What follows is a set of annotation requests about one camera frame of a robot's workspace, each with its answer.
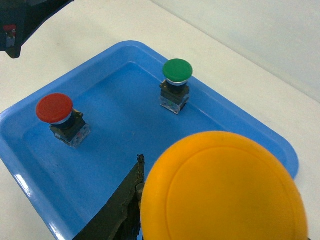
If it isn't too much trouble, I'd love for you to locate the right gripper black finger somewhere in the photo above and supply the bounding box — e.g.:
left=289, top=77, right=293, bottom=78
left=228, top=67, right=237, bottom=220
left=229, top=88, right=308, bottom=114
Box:
left=74, top=154, right=145, bottom=240

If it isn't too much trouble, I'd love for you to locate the yellow mushroom push button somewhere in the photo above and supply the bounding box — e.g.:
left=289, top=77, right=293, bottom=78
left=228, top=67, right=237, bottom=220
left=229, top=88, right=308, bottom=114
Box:
left=140, top=131, right=309, bottom=240

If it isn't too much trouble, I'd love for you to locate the red mushroom push button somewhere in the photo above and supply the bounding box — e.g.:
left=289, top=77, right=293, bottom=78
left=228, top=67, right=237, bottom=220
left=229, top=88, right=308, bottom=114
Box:
left=35, top=93, right=91, bottom=149

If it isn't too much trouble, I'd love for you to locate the blue plastic tray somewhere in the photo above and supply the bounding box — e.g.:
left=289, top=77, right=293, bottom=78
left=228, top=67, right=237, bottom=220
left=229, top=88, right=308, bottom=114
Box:
left=0, top=41, right=299, bottom=240

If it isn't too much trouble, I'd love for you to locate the green mushroom push button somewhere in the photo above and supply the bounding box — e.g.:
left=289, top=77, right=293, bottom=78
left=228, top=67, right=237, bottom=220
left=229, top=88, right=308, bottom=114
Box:
left=159, top=58, right=193, bottom=115

